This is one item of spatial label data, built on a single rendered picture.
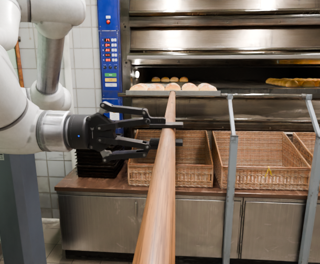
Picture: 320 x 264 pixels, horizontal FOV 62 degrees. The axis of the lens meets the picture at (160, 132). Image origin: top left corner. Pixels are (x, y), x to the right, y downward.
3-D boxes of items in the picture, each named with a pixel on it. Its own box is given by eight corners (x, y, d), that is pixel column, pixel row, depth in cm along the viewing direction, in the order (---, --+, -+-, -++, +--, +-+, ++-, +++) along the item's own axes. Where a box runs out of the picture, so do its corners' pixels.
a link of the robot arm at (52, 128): (57, 145, 64) (82, 145, 63) (39, 157, 55) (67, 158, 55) (54, 107, 62) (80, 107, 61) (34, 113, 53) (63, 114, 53)
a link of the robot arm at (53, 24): (25, 98, 149) (66, 96, 160) (29, 123, 144) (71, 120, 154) (20, -34, 88) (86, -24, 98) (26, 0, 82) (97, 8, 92)
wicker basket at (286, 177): (209, 163, 217) (210, 130, 211) (280, 164, 214) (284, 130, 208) (219, 189, 170) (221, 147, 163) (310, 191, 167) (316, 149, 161)
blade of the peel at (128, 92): (220, 95, 154) (220, 90, 154) (125, 95, 157) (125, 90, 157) (212, 90, 189) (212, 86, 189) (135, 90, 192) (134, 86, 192)
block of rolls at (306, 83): (264, 83, 274) (264, 77, 273) (312, 83, 270) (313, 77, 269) (287, 87, 215) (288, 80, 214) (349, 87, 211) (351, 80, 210)
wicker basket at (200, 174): (137, 161, 221) (136, 128, 215) (205, 162, 218) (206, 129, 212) (126, 186, 174) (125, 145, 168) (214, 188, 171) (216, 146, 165)
